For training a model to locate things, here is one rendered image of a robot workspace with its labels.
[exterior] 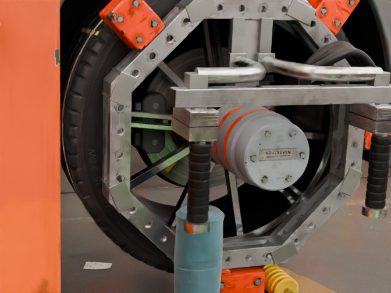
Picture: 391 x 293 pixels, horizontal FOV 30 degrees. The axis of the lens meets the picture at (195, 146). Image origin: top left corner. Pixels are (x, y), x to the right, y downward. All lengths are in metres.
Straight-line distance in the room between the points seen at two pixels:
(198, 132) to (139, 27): 0.27
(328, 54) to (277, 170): 0.23
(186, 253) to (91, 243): 1.94
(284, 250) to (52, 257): 0.72
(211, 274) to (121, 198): 0.22
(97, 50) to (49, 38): 0.54
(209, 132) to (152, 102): 0.39
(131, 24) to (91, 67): 0.13
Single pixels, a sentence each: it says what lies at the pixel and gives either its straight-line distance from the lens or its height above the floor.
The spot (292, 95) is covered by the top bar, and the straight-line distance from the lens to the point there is 1.24.
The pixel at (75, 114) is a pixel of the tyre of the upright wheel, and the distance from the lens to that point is 1.41.
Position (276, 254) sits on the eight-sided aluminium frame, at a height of 0.60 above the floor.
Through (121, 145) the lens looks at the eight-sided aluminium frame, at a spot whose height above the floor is 0.85.
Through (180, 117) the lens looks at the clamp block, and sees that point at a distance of 1.18.
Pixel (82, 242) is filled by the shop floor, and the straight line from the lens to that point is 3.27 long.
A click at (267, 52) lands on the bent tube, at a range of 1.41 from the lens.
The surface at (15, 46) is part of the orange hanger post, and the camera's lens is 0.86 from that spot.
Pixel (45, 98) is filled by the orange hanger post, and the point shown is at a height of 1.01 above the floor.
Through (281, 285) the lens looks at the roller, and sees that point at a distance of 1.58.
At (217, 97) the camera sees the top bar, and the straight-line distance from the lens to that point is 1.18.
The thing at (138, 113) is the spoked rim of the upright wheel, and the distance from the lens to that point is 1.45.
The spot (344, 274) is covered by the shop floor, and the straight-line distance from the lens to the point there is 3.07.
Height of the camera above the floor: 1.15
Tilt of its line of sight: 13 degrees down
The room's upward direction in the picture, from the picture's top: 2 degrees clockwise
